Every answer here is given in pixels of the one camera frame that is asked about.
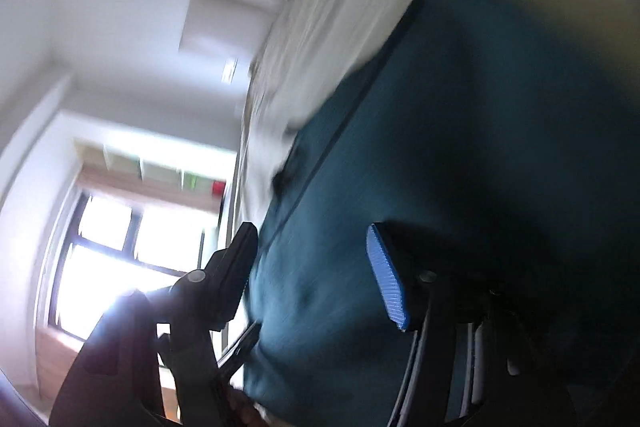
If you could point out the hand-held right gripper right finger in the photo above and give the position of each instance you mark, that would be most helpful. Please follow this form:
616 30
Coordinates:
390 279

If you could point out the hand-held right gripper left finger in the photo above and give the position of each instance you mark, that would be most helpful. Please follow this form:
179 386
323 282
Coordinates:
232 272

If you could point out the dark teal sweater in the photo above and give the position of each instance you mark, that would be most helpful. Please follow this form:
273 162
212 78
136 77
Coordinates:
450 132

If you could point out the red box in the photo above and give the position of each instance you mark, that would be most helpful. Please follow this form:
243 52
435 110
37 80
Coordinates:
218 188

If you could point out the green item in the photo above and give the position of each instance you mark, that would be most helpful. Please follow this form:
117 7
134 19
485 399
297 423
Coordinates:
196 181

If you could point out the window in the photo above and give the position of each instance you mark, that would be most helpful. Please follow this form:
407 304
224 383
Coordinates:
110 257

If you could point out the white shelf unit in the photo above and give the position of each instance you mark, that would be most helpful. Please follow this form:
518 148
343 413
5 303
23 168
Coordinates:
150 162

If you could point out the bed with beige sheet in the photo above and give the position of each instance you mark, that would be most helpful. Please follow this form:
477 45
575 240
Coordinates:
350 7

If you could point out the wall socket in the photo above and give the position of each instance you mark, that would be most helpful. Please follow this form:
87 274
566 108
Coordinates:
229 70

